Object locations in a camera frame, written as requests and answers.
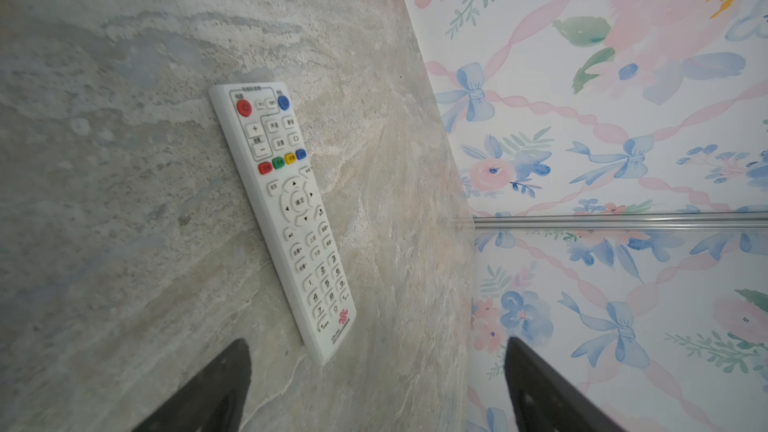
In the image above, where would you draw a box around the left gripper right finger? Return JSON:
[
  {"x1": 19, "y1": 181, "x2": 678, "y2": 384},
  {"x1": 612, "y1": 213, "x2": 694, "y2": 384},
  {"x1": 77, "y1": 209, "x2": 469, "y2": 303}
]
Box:
[{"x1": 504, "y1": 337, "x2": 623, "y2": 432}]

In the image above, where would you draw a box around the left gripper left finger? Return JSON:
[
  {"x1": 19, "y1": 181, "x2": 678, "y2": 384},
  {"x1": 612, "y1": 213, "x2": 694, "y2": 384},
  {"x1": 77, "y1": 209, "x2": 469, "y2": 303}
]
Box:
[{"x1": 134, "y1": 338, "x2": 252, "y2": 432}]

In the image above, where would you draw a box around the white remote control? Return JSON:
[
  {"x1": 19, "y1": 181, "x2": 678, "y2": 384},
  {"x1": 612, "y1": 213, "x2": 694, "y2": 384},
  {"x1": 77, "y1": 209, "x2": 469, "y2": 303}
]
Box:
[{"x1": 209, "y1": 82, "x2": 356, "y2": 365}]

